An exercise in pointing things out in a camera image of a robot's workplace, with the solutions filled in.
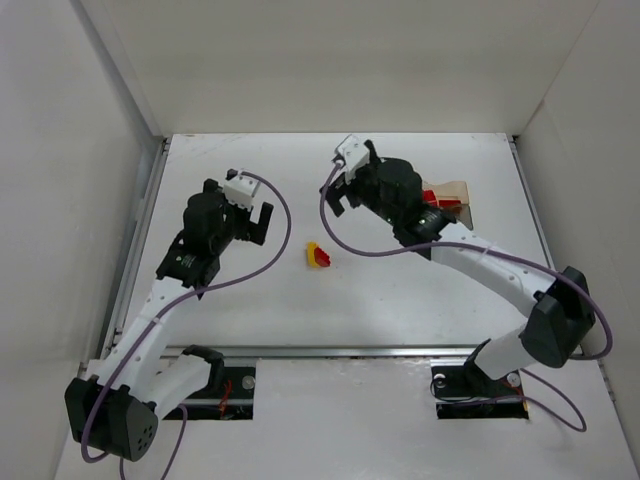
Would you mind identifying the red rectangular lego brick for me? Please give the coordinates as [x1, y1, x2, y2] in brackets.
[422, 190, 439, 207]

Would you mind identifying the red lego brick cluster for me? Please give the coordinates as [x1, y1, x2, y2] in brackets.
[316, 247, 331, 268]

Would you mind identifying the red arch lego brick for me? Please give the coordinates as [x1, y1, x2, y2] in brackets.
[439, 199, 462, 209]

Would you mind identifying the yellow lego brick cluster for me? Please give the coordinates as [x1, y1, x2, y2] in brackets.
[306, 242, 320, 268]

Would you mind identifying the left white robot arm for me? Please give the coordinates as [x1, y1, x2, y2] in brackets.
[64, 170, 273, 463]

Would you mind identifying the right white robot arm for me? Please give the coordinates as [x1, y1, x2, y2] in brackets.
[320, 135, 595, 394]

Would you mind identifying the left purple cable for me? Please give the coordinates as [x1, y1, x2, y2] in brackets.
[79, 170, 293, 480]

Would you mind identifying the purple cable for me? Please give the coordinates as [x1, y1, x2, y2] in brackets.
[318, 162, 615, 433]
[79, 170, 293, 480]

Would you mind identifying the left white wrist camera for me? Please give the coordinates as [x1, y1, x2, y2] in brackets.
[222, 169, 261, 211]

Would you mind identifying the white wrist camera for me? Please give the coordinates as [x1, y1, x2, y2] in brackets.
[333, 134, 371, 185]
[222, 169, 261, 211]

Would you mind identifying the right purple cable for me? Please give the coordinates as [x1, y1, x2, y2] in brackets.
[318, 162, 615, 433]

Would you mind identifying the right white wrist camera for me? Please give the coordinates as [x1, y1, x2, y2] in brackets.
[333, 134, 371, 185]

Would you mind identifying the aluminium rail front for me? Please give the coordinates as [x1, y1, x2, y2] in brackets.
[107, 343, 586, 360]

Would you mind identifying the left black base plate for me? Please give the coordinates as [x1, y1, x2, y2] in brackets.
[182, 365, 256, 421]

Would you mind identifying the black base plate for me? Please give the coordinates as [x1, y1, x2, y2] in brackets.
[430, 365, 529, 420]
[182, 365, 256, 421]

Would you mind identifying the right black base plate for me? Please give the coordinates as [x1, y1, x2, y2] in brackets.
[430, 365, 529, 420]

